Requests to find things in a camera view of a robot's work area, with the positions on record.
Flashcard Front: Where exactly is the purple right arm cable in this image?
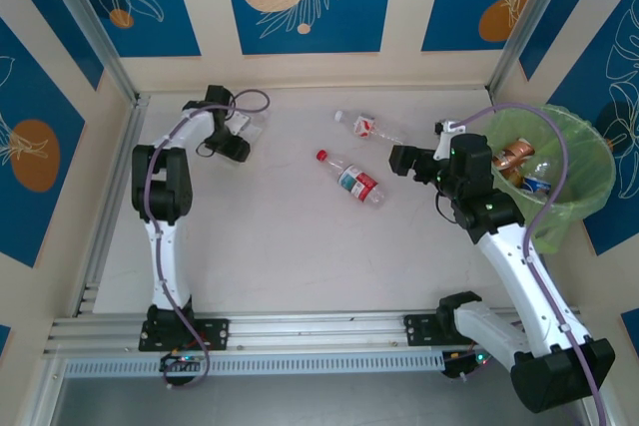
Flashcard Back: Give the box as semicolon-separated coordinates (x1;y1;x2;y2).
451;103;608;426

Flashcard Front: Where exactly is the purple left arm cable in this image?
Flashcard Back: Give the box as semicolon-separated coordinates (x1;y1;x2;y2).
143;90;273;390

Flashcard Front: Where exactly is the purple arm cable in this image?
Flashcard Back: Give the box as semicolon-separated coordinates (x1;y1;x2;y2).
143;90;273;390
451;103;608;426

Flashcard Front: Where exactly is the grey slotted cable duct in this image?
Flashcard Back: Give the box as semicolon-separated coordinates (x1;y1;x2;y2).
63;350;446;378

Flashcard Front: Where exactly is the aluminium frame post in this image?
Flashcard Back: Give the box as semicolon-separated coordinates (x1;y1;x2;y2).
486;0;580;94
37;0;139;104

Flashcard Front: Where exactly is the green-lined trash bin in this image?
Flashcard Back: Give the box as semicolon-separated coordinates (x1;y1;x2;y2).
486;104;616;253

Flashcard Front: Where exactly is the clear bottle red white label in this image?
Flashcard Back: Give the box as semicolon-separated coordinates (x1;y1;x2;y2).
238;105;272;143

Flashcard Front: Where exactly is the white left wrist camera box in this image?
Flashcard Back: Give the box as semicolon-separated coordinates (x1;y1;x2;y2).
225;113;254;137

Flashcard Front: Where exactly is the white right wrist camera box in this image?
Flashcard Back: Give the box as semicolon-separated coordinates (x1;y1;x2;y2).
432;118;471;162

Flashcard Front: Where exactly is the clear bottle red cap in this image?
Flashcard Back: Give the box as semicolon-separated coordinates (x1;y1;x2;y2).
315;148;386;209

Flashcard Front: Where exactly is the clear bottle white cap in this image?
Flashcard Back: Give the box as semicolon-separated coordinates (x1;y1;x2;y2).
333;109;406;146

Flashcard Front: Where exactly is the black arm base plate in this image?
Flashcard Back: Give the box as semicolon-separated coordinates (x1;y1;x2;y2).
138;317;232;353
402;313;463;347

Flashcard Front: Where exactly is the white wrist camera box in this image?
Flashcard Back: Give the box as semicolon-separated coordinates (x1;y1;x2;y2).
432;118;471;162
225;113;254;137

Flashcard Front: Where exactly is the aluminium side rail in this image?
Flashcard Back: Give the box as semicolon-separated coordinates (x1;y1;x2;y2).
74;94;150;318

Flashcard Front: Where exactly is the copper label plastic bottle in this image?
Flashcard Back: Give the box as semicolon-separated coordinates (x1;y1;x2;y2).
492;138;536;172

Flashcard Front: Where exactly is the long aluminium mounting rail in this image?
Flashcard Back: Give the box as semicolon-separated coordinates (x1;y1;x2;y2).
42;306;594;356

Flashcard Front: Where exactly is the small controller board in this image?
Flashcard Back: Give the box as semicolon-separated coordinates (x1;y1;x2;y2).
441;348;493;382
159;351;207;373

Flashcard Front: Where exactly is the grey metal sheet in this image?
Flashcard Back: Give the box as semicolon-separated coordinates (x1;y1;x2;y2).
29;345;608;426

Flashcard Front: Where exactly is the blue cap cola bottle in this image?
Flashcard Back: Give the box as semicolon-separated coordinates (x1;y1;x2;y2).
519;175;553;197

